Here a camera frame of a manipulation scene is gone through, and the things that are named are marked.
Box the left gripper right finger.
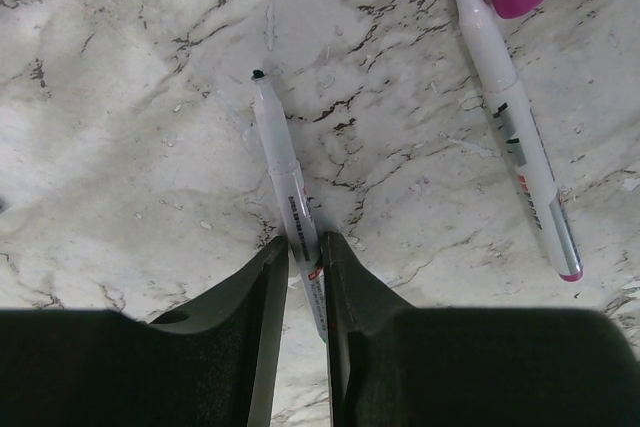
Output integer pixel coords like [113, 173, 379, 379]
[321, 232, 639, 426]

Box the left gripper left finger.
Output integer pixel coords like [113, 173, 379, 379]
[1, 238, 289, 426]

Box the green-end white marker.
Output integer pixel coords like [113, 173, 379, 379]
[251, 69, 327, 340]

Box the purple-end white marker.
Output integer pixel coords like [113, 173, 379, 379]
[455, 0, 584, 282]

